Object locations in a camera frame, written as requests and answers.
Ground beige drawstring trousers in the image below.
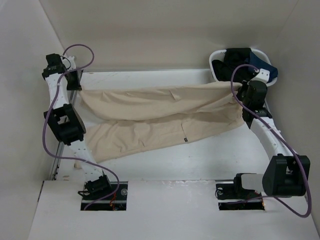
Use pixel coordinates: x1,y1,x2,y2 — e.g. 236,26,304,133
79,82,244,163

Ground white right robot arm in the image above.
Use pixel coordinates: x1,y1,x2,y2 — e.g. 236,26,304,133
236,80,307,197

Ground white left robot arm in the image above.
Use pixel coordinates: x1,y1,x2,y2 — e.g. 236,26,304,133
42,53,113,200

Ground navy blue trousers in basket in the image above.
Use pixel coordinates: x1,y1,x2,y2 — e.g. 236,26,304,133
245,51,278,82

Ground black trousers in basket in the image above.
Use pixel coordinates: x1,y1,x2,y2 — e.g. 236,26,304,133
211,48,254,83

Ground white plastic laundry basket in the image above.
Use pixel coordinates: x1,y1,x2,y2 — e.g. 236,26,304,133
209,47,279,86

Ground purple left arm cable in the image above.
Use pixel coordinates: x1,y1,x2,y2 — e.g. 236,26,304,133
41,43,121,211

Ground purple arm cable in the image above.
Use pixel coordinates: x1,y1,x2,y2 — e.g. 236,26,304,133
41,43,121,211
229,64,313,218

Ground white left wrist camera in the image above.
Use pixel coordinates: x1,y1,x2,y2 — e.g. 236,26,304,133
61,56,76,72

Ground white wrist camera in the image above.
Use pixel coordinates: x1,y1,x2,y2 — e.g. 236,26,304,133
61,56,76,72
252,68,270,84

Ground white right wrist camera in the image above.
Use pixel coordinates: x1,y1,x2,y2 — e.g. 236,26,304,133
252,68,270,84

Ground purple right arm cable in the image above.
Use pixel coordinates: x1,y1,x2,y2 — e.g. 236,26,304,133
229,64,313,218

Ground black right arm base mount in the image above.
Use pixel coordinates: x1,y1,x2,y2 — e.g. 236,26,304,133
215,173,265,211

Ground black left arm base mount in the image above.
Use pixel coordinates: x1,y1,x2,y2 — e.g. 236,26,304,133
78,181,129,212

